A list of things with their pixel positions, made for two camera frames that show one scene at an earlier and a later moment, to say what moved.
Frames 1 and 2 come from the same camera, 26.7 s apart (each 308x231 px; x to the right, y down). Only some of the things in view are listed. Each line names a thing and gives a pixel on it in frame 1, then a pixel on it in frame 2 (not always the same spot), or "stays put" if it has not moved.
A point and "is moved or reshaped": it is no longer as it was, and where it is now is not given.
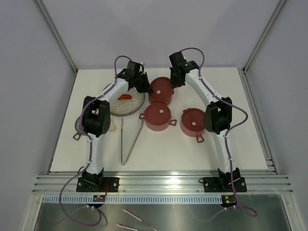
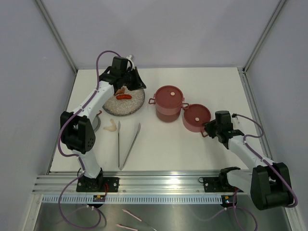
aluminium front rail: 160,182 stays put
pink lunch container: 158,117 → 169,100
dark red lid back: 157,114 → 169,96
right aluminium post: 249,61 stays put
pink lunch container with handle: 193,123 is moved or reshaped
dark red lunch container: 162,93 → 167,118
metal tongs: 123,161 is moved or reshaped
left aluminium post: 57,35 stays put
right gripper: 173,83 → 209,128
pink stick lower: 126,227 stays put
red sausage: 124,96 stays put
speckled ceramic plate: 127,107 stays put
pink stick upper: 134,216 stays put
